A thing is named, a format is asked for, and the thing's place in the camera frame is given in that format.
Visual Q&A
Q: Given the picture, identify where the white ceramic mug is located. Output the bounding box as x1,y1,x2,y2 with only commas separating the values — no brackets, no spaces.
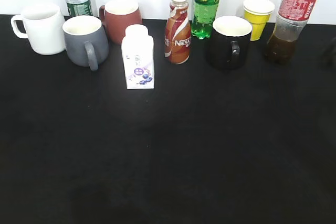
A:
10,3,65,55

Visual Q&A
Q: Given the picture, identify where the cola bottle red label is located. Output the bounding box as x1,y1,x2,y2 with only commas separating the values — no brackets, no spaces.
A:
265,0,317,65

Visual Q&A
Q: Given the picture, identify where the green Sprite bottle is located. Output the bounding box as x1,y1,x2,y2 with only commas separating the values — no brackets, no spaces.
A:
192,0,219,39

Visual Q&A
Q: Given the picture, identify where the yellow paper cup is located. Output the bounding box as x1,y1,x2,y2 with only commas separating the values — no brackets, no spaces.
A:
243,0,275,41

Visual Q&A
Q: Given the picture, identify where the white blueberry yogurt carton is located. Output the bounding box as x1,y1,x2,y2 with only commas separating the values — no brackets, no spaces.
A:
121,24,154,90

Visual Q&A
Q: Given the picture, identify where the brown Nescafe coffee bottle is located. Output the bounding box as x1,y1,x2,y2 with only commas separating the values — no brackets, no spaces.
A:
164,0,191,65

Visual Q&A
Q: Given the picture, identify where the black ceramic mug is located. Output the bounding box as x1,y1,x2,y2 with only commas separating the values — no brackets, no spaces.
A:
206,16,253,70

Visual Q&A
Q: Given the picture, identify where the grey ceramic mug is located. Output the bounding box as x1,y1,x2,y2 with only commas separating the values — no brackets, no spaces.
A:
62,16,109,71

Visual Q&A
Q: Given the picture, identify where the brown ceramic mug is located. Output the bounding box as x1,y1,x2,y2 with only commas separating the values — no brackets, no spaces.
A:
99,0,142,44

